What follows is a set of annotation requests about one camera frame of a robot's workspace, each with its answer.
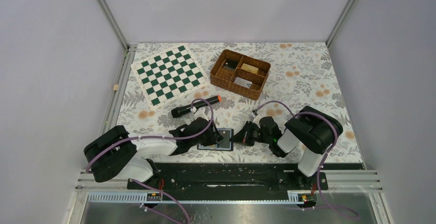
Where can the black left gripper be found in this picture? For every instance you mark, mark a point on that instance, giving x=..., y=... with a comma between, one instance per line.
x=214, y=137

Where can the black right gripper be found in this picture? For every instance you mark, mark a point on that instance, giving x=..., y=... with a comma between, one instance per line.
x=244, y=135

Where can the black VIP card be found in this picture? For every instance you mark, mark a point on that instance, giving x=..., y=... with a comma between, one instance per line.
x=226, y=144

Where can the black leather card holder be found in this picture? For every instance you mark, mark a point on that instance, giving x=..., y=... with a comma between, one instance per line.
x=213, y=147

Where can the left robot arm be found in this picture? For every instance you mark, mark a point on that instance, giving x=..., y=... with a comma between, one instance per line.
x=117, y=154

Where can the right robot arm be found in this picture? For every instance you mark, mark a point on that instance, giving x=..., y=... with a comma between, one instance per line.
x=317, y=131

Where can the white card in basket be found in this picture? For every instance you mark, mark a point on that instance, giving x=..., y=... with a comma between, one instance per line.
x=243, y=82

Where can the tan card in basket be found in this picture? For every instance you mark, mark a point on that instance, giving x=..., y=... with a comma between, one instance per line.
x=250, y=68

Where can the black flashlight orange tip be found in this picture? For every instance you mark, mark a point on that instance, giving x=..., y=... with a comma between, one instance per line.
x=184, y=110

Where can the brown wicker divided basket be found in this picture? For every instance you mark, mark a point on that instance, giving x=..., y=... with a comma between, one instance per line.
x=224, y=78

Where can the green white chessboard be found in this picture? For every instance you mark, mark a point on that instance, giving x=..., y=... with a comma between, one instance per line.
x=169, y=75

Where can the floral table mat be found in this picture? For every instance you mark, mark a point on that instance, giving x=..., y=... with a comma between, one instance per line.
x=301, y=74

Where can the black item in basket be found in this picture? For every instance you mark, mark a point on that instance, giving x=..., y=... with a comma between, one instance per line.
x=230, y=64

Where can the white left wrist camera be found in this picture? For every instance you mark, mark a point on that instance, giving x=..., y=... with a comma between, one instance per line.
x=201, y=113

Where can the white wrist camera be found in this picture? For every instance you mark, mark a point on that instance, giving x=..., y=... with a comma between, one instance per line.
x=201, y=113
x=256, y=118

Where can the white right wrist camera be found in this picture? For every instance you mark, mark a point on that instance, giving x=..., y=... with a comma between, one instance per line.
x=256, y=118

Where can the aluminium slotted rail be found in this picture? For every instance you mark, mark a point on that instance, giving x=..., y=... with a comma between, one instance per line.
x=338, y=181

